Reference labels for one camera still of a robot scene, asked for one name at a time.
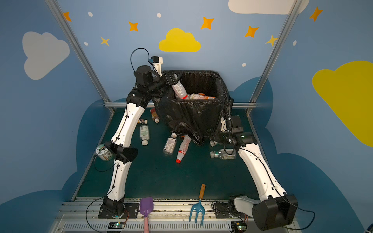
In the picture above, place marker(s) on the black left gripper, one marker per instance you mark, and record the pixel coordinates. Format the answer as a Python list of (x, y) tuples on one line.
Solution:
[(168, 77)]

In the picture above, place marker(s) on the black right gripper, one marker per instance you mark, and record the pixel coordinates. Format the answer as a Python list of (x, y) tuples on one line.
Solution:
[(221, 137)]

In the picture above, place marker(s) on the clear bottle red cap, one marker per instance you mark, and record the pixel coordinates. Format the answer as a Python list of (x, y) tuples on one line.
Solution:
[(179, 89)]

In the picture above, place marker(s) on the orange juice bottle white cap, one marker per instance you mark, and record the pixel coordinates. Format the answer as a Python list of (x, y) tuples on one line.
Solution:
[(195, 96)]

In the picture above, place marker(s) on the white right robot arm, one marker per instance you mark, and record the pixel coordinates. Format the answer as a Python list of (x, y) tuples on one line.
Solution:
[(274, 208)]

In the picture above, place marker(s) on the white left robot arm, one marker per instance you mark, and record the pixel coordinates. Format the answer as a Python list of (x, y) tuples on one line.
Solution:
[(149, 84)]

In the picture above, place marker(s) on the black bin bag bin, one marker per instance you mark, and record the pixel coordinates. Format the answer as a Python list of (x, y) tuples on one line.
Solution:
[(200, 119)]

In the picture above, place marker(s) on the clear bottle green white label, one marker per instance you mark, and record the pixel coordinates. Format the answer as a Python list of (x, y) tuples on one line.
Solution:
[(213, 143)]

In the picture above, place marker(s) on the clear bottle green band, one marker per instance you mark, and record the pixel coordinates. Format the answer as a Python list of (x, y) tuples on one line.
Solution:
[(224, 154)]

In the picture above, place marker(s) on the brown tea bottle back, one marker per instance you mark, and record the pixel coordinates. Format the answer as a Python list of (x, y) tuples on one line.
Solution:
[(154, 115)]

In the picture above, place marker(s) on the white red label bottle upright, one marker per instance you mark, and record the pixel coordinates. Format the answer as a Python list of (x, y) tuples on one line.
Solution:
[(183, 149)]

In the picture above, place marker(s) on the brown label bottle lying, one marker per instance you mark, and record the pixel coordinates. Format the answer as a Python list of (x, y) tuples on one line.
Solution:
[(142, 121)]

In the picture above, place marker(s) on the small clear white label bottle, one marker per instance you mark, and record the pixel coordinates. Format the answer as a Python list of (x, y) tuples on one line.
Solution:
[(144, 135)]

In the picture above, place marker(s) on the clear flat white label bottle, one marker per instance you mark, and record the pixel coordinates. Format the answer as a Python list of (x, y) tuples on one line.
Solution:
[(170, 144)]

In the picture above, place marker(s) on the green white lidded can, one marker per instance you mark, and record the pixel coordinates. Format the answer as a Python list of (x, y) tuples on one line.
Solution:
[(104, 153)]

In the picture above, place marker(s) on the aluminium back frame rail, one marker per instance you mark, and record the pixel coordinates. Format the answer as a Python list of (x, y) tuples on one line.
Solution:
[(152, 105)]

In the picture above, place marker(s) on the blue garden fork wooden handle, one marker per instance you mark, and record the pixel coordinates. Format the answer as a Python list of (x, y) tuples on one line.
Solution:
[(198, 208)]

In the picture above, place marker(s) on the purple shovel pink handle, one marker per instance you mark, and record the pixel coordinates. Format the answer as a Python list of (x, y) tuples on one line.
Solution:
[(146, 207)]

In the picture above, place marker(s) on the left aluminium frame post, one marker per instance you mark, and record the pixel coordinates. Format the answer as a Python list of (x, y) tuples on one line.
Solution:
[(68, 32)]

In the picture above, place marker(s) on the aluminium frame post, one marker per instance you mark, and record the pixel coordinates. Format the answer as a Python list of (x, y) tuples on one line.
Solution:
[(287, 26), (68, 32)]

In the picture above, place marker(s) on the right aluminium frame post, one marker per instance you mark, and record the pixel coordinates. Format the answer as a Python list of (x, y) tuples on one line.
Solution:
[(287, 26)]

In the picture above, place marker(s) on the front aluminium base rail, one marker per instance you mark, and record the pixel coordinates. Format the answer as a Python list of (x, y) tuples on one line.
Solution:
[(168, 216)]

